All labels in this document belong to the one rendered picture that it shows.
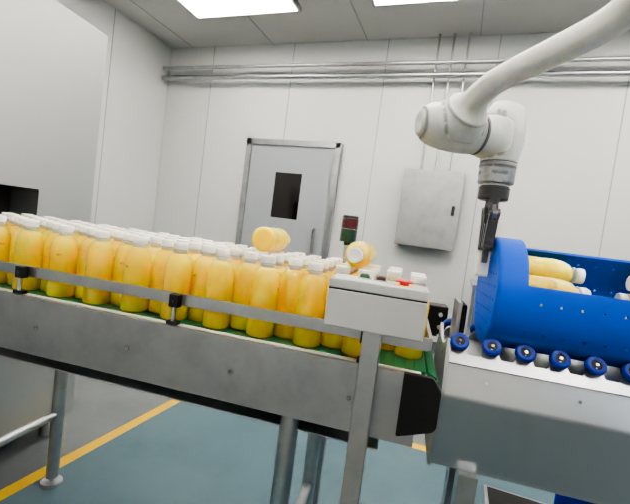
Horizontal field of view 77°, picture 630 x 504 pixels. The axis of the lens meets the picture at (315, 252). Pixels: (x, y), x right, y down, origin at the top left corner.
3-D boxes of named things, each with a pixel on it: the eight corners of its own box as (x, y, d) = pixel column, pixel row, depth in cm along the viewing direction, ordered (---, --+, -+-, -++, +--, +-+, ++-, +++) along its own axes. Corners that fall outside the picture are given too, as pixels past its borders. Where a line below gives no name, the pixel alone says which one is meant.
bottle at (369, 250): (381, 257, 117) (375, 260, 99) (360, 269, 118) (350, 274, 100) (369, 236, 117) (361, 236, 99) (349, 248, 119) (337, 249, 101)
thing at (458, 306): (461, 351, 103) (468, 303, 102) (451, 349, 104) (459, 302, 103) (457, 341, 113) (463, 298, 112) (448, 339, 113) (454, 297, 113)
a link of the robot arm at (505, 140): (501, 169, 109) (459, 161, 106) (510, 112, 108) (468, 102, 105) (530, 164, 99) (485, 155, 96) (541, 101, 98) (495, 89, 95)
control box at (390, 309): (422, 343, 77) (430, 290, 77) (323, 324, 82) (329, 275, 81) (421, 331, 87) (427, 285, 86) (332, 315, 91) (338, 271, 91)
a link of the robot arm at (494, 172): (482, 158, 99) (479, 182, 100) (522, 162, 97) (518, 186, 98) (476, 165, 108) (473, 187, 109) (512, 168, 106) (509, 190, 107)
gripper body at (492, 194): (476, 186, 108) (471, 220, 109) (482, 181, 100) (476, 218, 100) (506, 189, 106) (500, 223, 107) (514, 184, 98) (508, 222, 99)
